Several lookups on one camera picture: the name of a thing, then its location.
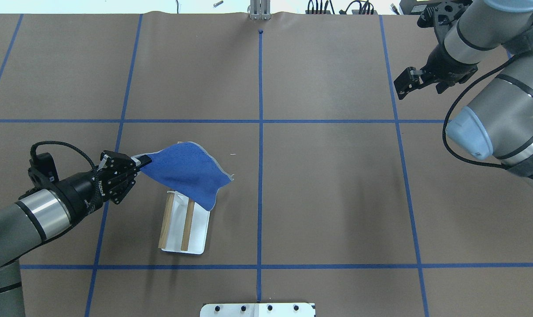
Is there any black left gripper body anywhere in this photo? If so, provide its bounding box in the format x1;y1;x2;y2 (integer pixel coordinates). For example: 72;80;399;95
57;151;139;216

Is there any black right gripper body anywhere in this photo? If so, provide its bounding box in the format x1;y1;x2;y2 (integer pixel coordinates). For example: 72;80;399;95
421;44;478;94

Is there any blue towel with grey trim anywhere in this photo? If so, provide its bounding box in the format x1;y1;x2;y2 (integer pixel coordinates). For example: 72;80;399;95
141;142;233;211

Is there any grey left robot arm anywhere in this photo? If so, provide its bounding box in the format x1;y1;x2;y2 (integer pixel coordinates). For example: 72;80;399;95
0;151;151;317

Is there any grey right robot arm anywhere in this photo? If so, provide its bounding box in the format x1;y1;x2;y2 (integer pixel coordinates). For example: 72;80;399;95
394;0;533;188

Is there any left wooden rack rod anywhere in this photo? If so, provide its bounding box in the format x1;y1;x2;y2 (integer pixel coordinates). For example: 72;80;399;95
158;190;175;249

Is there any wooden rack rod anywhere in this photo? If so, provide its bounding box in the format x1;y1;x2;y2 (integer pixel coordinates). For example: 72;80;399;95
158;190;175;249
181;198;195;251

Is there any white towel rack base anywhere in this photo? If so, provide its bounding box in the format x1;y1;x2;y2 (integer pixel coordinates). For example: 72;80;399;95
160;191;210;255

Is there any right wooden rack rod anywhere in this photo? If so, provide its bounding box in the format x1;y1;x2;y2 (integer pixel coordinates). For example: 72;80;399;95
181;198;195;251

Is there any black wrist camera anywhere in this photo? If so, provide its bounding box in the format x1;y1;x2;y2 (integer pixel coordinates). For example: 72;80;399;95
28;152;60;188

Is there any black cable bundle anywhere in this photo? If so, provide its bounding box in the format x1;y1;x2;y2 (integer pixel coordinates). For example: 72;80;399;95
305;0;378;15

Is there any aluminium frame post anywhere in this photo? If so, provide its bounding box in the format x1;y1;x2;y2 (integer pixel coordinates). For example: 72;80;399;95
248;0;272;21

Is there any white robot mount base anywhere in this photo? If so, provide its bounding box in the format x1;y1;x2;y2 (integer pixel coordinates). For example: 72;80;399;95
200;302;317;317

